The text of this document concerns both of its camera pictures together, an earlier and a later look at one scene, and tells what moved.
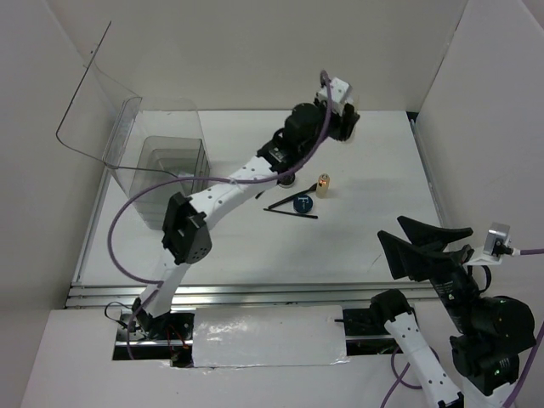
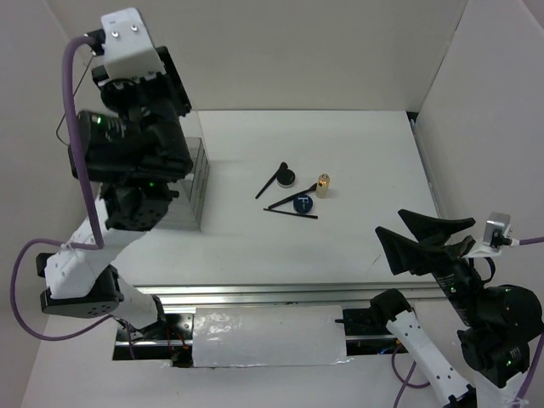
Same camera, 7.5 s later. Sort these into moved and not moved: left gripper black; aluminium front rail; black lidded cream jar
Moved: left gripper black
Not moved: aluminium front rail; black lidded cream jar
